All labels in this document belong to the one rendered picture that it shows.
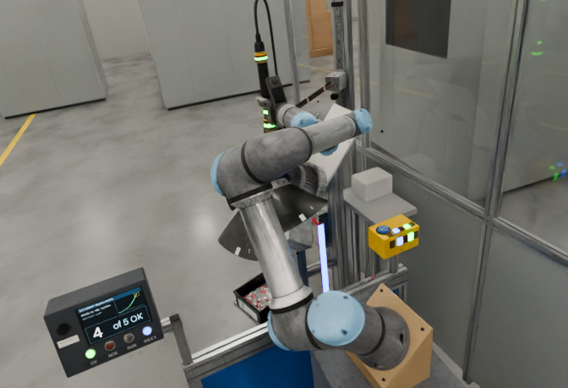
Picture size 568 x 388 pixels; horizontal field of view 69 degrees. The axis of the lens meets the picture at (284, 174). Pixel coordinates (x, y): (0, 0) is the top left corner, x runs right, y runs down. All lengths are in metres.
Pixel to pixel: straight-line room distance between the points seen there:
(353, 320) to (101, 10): 13.00
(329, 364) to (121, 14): 12.84
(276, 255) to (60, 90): 7.92
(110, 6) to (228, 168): 12.65
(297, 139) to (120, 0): 12.70
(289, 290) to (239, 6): 6.28
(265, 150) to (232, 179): 0.12
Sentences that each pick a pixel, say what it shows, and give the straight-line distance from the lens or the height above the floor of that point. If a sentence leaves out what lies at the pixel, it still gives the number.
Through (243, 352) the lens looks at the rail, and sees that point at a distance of 1.55.
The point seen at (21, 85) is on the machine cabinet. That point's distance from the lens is 8.84.
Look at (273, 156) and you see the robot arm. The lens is 0.94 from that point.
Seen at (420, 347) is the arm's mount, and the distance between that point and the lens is 1.12.
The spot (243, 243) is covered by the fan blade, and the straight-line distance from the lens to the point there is 1.74.
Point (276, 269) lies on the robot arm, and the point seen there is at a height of 1.32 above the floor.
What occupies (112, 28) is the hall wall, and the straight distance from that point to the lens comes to 13.60.
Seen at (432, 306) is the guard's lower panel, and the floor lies 0.29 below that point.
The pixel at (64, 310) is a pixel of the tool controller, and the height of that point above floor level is 1.25.
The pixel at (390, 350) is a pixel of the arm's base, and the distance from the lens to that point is 1.09.
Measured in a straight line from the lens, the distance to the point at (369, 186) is 2.09.
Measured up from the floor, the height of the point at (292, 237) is 1.00.
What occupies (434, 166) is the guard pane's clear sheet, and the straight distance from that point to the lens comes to 1.99.
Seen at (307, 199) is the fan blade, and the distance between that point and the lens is 1.56.
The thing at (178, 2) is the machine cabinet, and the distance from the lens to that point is 6.92.
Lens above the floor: 1.98
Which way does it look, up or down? 27 degrees down
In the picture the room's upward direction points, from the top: 7 degrees counter-clockwise
